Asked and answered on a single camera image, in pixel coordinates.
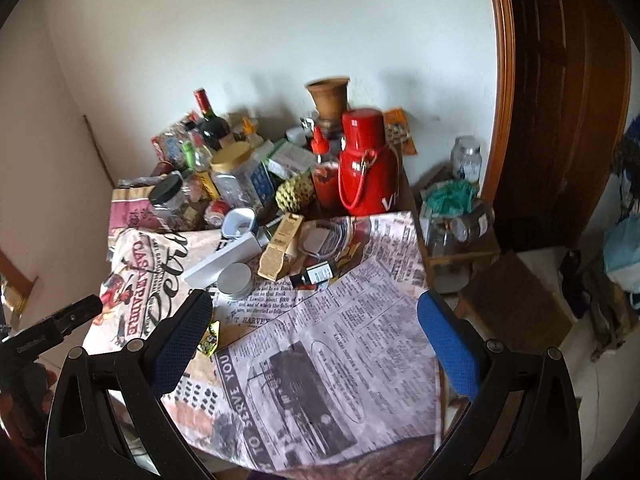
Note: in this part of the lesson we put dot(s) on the clear jar with yellow lid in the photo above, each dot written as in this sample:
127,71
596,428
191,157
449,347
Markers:
235,180

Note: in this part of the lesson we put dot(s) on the small dark bottle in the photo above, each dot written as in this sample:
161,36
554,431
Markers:
315,275

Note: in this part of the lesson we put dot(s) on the white green carton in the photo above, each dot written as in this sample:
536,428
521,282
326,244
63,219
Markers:
290,160

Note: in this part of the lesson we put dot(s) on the clear plastic bottle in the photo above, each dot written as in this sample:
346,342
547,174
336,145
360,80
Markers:
460,232

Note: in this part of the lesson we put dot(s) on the wooden door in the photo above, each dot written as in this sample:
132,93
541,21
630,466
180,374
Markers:
560,110

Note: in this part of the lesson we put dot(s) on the clear glass jar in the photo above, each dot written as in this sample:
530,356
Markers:
467,160

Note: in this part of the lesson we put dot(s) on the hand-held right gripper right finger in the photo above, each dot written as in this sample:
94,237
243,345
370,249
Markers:
450,347

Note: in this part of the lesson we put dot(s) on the red capped sauce bottle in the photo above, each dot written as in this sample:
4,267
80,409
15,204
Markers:
325,185

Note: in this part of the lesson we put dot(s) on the jar with black lid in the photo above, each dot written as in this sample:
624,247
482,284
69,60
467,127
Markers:
167,190

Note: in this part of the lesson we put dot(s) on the clear plastic container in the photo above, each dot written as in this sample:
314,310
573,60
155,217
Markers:
325,240

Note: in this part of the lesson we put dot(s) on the green plastic bag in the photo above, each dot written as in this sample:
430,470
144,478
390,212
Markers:
450,197

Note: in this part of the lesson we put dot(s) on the orange packet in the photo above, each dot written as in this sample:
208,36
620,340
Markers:
400,130

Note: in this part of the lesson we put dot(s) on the newspaper print tablecloth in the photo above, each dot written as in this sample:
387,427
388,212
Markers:
325,335

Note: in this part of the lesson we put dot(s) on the light blue plastic bag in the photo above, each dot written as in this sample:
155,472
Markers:
622,250

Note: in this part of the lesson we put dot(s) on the yellow green wrapper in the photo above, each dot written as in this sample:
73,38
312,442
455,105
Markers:
210,342

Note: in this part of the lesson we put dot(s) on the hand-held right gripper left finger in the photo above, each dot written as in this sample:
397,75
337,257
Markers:
180,342

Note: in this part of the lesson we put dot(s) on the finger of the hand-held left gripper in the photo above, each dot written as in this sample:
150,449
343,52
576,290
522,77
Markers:
80,312

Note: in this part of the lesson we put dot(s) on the dark wine bottle red cap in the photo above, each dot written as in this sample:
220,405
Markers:
207,120

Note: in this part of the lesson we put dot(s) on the brown clay pot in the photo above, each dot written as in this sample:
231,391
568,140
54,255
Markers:
327,100

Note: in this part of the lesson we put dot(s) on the colourful snack packet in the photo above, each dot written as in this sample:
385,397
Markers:
172,147

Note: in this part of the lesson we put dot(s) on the red can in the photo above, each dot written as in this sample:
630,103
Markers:
217,212

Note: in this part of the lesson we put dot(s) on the white mug with blue rim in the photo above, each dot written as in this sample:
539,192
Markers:
235,225

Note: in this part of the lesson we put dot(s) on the brown cardboard box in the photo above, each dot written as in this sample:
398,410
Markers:
515,305

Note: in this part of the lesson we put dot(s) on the small wooden stool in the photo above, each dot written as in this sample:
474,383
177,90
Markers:
465,262

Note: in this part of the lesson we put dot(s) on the red thermos jug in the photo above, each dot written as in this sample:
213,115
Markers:
367,170

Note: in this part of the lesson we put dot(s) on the long white box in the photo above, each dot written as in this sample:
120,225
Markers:
225,260

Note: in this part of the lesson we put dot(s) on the slim tan carton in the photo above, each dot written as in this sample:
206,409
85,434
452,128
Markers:
277,252

